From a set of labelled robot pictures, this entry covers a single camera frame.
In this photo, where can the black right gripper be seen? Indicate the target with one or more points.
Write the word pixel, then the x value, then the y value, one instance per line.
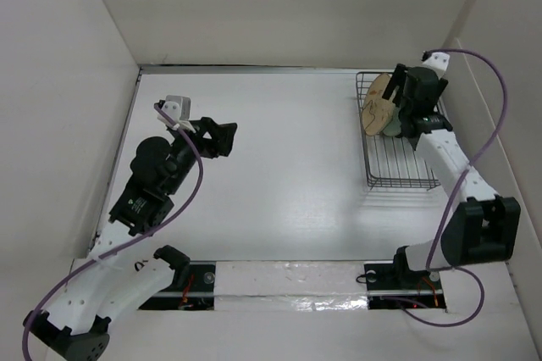
pixel 397 80

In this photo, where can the black wire dish rack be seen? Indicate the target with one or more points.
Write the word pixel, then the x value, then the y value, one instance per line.
pixel 390 162

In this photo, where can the teal oval flower plate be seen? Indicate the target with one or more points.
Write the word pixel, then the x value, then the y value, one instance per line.
pixel 393 129

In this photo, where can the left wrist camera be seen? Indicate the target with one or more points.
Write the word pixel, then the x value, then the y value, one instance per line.
pixel 174 112

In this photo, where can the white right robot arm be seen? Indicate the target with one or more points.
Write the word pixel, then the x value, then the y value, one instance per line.
pixel 478 225

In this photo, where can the metal base rail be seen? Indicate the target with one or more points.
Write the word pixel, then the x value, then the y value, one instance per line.
pixel 306 286

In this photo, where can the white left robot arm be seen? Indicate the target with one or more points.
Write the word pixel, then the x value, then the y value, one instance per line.
pixel 74 318

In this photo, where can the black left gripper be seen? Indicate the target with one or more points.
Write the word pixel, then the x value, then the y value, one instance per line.
pixel 223 133

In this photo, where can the beige bird plate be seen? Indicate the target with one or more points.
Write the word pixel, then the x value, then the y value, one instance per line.
pixel 377 112

